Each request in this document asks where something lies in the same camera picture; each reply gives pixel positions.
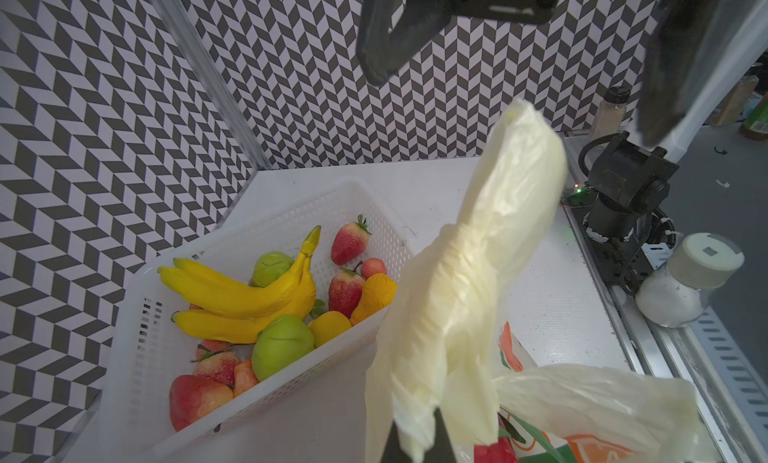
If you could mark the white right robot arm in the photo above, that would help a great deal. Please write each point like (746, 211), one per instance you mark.
(630, 178)

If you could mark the aluminium corner post left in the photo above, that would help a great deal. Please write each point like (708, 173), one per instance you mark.
(188, 40)

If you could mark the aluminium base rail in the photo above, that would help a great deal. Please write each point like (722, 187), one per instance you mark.
(732, 397)

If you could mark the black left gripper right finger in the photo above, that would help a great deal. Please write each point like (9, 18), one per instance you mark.
(442, 450)

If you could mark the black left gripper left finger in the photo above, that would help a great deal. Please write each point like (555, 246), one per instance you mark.
(393, 453)

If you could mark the white plastic basket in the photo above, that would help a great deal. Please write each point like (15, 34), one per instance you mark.
(149, 351)

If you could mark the translucent cream plastic bag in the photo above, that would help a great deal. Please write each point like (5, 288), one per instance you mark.
(434, 366)

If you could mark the green fake custard apple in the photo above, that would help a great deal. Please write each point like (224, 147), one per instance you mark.
(281, 343)
(269, 267)

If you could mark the white green small bottle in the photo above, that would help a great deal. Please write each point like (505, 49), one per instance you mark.
(678, 292)

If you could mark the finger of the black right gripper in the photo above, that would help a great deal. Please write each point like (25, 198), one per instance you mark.
(682, 54)

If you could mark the yellow fake banana bunch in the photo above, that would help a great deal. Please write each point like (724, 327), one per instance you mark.
(227, 310)

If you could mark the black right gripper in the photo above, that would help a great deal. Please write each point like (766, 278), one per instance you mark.
(384, 46)

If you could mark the yellow fake lemon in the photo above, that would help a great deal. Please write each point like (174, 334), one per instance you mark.
(328, 326)

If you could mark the pink fake dragon fruit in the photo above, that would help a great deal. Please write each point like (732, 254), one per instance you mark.
(503, 450)

